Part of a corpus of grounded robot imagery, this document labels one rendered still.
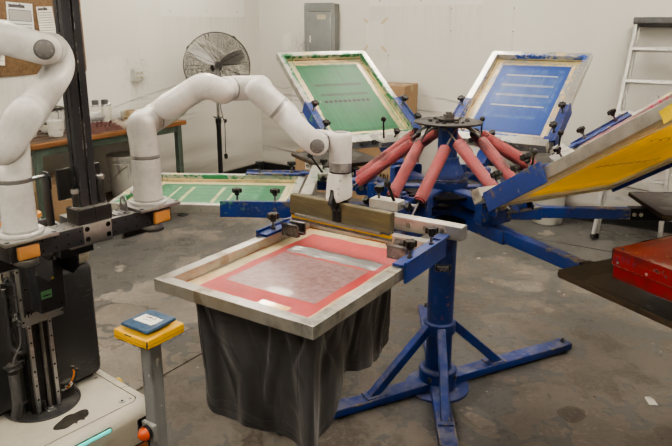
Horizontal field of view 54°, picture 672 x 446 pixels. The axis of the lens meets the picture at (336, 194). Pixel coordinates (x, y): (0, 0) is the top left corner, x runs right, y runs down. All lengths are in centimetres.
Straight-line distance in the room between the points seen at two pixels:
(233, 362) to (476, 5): 490
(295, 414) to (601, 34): 473
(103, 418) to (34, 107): 132
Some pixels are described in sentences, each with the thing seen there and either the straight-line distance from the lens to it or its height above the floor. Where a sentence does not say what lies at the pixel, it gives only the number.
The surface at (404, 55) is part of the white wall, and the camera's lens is 673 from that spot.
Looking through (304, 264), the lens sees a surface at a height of 95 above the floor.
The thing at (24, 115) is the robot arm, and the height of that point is 149.
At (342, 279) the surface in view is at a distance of 207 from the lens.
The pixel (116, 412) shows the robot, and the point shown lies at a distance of 279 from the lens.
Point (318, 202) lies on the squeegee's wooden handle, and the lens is 227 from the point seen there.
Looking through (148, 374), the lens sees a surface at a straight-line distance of 189.
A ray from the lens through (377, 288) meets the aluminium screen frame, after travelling 194.
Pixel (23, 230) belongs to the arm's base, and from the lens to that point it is 207.
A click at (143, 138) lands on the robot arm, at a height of 136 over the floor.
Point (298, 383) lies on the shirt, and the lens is 194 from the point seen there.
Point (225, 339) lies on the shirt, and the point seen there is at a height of 80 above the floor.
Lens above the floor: 173
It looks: 15 degrees down
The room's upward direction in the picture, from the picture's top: straight up
